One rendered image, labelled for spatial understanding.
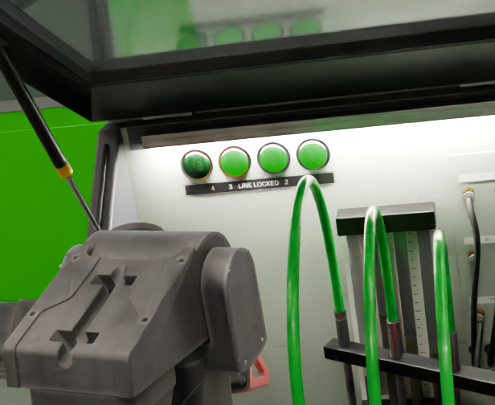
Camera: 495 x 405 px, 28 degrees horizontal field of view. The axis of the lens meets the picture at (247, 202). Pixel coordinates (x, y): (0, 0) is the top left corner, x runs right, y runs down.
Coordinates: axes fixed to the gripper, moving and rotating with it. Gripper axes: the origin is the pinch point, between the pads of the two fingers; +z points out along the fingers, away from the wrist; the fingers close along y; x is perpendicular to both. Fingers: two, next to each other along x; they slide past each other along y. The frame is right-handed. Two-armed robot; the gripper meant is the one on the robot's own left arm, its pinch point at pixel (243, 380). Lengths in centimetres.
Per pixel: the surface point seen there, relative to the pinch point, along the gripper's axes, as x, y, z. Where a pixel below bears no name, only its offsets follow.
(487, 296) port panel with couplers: -25, -11, 54
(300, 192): -25.7, -2.2, 10.4
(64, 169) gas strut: -33.2, 27.4, 0.7
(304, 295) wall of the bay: -28, 16, 45
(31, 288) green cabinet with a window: -130, 229, 204
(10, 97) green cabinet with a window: -186, 196, 148
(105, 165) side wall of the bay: -43, 33, 16
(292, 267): -14.2, -2.8, 6.5
